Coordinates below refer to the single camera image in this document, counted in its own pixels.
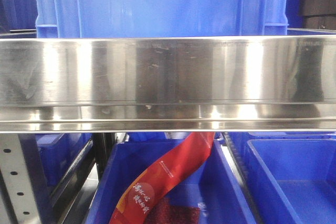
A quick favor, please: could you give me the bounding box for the large blue plastic crate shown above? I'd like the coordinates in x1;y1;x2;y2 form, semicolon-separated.
36;0;288;38

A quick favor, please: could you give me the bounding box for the stainless steel shelf rail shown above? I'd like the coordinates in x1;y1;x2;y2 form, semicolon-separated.
1;35;335;133

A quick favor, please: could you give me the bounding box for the blue bin lower right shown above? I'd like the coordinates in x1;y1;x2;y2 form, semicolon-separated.
228;132;335;223

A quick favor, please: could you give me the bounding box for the blue bin lower left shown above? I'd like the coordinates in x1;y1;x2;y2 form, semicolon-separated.
35;133;92;187

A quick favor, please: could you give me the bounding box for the perforated grey metal upright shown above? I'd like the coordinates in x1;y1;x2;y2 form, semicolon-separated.
1;134;40;223

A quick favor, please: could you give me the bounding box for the red printed packaging bag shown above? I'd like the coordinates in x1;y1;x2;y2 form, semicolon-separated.
109;132;215;223

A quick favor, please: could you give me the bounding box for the blue bin lower middle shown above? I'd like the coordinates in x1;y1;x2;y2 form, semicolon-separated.
86;139;255;223

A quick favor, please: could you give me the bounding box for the blue bin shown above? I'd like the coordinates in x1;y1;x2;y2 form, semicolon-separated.
228;132;335;223
86;139;255;223
35;133;92;187

